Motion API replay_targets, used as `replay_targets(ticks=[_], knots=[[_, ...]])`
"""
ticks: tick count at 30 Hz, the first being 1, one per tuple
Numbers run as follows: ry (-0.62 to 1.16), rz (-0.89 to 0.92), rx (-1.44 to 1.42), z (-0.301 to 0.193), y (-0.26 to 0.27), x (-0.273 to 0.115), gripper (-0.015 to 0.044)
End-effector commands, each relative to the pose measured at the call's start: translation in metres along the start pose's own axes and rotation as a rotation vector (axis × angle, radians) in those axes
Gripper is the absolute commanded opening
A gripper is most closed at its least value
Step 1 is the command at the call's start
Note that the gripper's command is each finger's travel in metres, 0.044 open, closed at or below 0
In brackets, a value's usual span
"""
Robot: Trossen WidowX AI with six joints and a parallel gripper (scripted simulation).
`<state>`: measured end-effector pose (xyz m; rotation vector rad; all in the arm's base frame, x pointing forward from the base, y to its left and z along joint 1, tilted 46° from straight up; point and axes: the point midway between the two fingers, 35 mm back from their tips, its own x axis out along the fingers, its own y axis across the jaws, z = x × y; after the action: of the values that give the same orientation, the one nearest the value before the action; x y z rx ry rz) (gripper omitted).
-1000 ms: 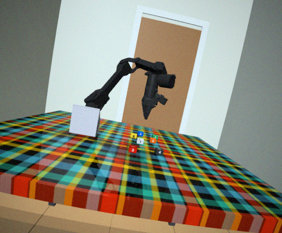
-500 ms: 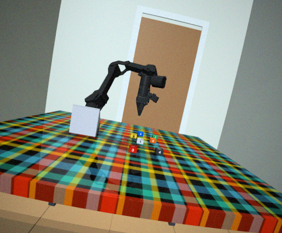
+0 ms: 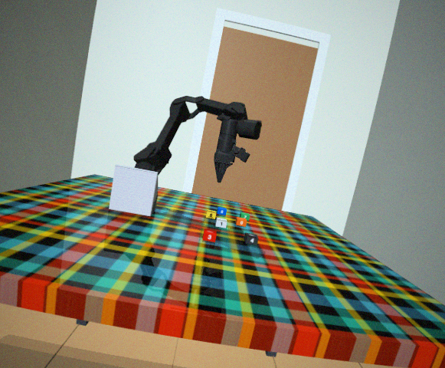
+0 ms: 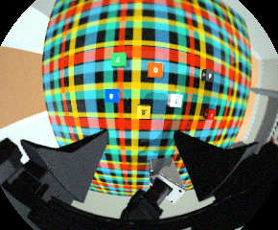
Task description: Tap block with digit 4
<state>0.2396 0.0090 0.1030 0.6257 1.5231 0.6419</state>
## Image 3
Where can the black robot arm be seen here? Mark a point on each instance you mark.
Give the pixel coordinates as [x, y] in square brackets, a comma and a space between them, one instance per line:
[234, 120]

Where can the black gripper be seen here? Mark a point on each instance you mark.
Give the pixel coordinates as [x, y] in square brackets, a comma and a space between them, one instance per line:
[223, 156]

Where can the yellow digit block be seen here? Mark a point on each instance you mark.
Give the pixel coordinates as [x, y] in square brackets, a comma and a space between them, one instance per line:
[210, 214]

